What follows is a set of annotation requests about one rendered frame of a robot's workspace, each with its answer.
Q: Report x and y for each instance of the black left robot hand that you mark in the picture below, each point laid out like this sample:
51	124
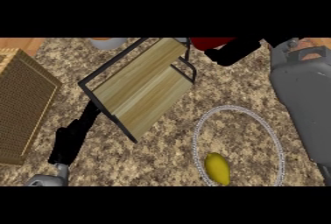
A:
67	143

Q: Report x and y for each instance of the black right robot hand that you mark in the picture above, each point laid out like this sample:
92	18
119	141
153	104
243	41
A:
236	52

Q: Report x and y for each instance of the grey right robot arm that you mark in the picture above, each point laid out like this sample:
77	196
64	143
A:
303	99

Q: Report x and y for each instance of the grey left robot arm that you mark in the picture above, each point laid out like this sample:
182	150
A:
51	179

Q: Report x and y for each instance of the red rounded object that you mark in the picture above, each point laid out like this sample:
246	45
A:
207	43

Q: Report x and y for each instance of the brown wicker basket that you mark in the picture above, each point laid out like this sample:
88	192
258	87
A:
24	108

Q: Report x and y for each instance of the grey bowl with orange inside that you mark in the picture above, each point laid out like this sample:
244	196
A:
108	43

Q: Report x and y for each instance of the yellow mango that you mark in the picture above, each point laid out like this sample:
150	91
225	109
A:
218	169

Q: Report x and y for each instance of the black frame wooden tiered shelf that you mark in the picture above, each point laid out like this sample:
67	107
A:
142	87

